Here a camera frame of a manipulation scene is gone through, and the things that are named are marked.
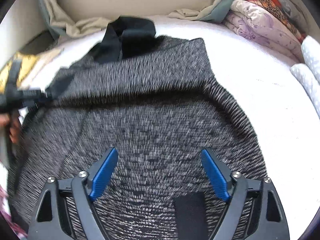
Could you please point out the grey knit zip jacket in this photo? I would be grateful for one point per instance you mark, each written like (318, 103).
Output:
(142, 200)

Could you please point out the orange patterned blanket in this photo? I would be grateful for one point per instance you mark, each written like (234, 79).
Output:
(275, 8)

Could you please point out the beige curtain left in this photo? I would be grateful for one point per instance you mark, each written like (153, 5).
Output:
(60, 23)

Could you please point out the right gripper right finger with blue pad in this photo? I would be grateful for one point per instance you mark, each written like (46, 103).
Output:
(266, 219)

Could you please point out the person's left hand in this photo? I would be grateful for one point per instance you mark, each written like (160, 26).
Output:
(12, 122)

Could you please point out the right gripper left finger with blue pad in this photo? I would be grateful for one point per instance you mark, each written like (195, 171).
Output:
(51, 219)

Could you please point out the beige curtain right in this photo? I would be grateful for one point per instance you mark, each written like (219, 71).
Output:
(215, 12)

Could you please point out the purple floral folded quilt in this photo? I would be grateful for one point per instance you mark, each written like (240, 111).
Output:
(254, 23)

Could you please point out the white quilted mattress cover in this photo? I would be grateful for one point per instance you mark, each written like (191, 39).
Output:
(285, 122)

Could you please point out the pink floral fabric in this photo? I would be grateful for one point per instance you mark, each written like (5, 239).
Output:
(14, 228)

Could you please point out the beige curtain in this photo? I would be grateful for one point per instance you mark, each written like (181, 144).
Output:
(60, 23)
(215, 12)

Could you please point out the yellow patterned pillow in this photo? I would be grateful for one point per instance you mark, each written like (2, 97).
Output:
(17, 68)

